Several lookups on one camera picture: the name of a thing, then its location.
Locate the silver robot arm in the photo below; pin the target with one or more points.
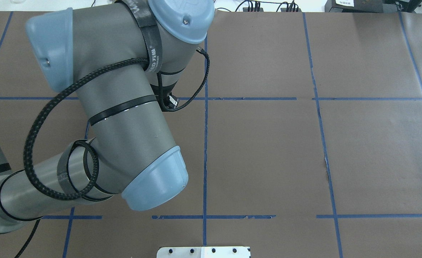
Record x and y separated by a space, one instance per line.
124 125

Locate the black power strip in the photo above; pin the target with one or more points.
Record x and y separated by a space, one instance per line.
289 7
253 7

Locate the white metal mounting plate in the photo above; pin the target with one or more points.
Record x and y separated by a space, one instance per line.
182 252

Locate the black box with white label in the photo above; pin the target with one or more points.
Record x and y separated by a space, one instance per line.
331 8

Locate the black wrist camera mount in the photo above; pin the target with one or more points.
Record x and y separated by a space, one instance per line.
173 101

